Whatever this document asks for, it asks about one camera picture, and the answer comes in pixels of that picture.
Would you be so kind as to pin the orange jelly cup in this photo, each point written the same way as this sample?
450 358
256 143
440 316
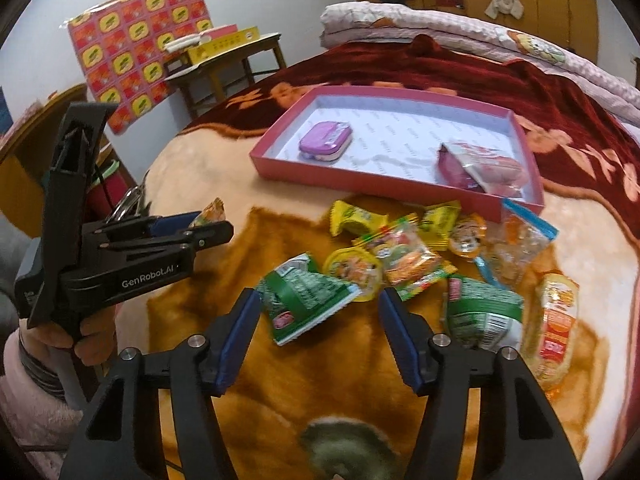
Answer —
467 236

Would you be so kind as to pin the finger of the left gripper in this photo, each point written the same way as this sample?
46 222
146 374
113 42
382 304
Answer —
134 247
149 225

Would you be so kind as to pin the burger gummy packet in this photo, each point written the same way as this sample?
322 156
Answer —
409 266

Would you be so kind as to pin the pink sausage snack packet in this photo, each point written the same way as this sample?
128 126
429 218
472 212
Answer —
484 170

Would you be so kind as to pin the orange rice cracker packet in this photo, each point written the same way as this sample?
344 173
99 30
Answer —
549 337

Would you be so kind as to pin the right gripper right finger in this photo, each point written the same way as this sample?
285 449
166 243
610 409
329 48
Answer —
432 366

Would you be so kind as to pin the green snack packet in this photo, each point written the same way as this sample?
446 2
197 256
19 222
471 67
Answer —
297 297
481 315

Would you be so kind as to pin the wooden side table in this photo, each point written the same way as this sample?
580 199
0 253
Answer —
211 68

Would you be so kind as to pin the white cloth on wardrobe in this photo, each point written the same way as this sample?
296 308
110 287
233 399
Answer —
513 8

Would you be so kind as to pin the red floral plush blanket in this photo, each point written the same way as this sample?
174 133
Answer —
331 402

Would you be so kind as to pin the metal clip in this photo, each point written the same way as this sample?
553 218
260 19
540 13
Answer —
131 205

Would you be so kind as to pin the blue clear biscuit packet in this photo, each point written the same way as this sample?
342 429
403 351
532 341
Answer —
509 248

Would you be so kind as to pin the yellow green candy packet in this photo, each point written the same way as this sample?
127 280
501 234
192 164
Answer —
437 223

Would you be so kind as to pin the yellow box on table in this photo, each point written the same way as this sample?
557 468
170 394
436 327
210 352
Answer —
213 46

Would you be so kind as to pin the pink cardboard tray box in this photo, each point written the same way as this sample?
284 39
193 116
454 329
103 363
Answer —
396 135

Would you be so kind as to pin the person's left hand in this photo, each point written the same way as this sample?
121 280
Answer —
94 347

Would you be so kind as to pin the folded pink quilt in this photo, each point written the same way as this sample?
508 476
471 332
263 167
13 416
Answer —
367 21

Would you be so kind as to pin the yellow jelly cup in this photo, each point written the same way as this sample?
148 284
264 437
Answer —
356 266

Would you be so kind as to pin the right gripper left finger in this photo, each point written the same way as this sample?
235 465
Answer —
202 368

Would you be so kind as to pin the purple candy tin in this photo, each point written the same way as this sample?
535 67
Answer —
325 141

